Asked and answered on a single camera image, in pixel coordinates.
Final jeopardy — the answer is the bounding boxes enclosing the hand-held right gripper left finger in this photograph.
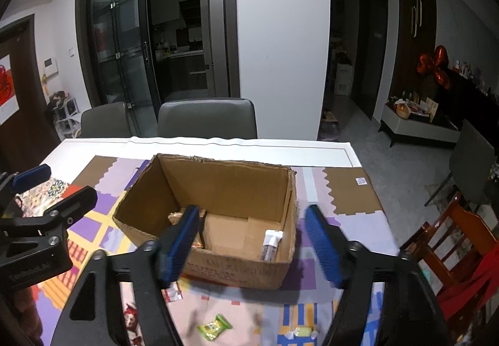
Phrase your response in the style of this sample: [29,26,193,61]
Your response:
[50,204,201,346]

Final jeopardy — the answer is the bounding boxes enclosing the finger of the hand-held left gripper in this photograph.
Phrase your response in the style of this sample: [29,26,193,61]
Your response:
[0,185,98,232]
[0,164,53,219]

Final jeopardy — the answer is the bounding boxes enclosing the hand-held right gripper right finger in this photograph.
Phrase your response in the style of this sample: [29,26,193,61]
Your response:
[304,204,455,346]

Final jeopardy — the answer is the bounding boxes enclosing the brown snack packet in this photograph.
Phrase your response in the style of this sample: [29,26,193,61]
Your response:
[167,209,207,250]

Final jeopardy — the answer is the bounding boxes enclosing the white snack packet dark end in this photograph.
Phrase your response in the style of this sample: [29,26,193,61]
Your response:
[260,230,284,262]

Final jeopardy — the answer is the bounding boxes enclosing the brown cardboard box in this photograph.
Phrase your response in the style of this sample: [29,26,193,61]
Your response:
[112,153,299,291]

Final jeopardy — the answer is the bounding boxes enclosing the person's left hand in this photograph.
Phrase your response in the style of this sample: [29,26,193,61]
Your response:
[8,286,43,346]

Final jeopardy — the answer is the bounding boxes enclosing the floral cloth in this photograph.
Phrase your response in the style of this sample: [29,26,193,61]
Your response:
[17,178,71,214]

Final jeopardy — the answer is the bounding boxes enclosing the colourful patterned table mat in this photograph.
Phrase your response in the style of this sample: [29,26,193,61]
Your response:
[37,154,400,346]

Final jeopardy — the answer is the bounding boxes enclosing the white red snack packet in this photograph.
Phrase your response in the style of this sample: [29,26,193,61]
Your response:
[163,281,183,302]

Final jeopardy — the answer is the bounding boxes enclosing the brown wooden door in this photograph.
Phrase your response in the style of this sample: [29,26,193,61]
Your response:
[0,15,59,171]

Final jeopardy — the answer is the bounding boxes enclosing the white shoe rack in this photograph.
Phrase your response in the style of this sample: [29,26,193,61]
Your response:
[52,94,80,140]

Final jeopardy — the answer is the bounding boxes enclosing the green snack packet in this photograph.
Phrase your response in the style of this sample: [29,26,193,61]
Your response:
[196,314,233,341]

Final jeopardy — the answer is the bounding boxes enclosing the pale green wrapped candy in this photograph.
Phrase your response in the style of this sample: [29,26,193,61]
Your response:
[283,324,318,339]

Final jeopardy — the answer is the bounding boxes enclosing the grey dining chair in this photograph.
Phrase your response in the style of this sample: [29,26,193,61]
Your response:
[425,119,497,214]
[157,98,259,139]
[80,102,133,139]

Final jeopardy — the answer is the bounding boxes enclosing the red door poster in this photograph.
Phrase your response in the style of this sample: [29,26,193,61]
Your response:
[0,54,20,124]

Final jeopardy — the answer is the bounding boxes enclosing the orange wooden chair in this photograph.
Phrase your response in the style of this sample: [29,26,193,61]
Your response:
[400,192,499,292]

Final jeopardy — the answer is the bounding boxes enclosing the red cloth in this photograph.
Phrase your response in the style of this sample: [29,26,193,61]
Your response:
[437,252,499,321]

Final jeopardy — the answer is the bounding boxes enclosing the white low cabinet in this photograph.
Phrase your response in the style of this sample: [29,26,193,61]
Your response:
[378,102,461,148]

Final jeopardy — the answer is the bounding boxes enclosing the glass sliding door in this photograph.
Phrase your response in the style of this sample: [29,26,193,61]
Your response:
[76,0,162,136]

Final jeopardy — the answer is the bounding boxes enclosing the kitchen counter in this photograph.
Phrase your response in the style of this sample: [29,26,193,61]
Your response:
[154,50,205,91]

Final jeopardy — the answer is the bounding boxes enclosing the dark sideboard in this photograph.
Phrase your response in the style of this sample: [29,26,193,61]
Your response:
[433,69,499,144]

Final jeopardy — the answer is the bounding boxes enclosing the dark hallway door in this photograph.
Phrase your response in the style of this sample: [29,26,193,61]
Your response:
[359,0,388,121]

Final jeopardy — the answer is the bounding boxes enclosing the black range hood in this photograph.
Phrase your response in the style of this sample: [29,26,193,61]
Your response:
[179,0,201,29]

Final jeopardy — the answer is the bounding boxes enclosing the red foil balloons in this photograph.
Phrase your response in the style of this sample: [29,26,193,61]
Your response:
[417,45,453,89]

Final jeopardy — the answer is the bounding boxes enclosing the silver refrigerator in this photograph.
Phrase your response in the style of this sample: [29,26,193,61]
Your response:
[200,0,230,97]

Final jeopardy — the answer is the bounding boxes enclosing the dark wardrobe with handles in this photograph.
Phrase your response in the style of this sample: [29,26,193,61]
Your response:
[395,0,437,97]

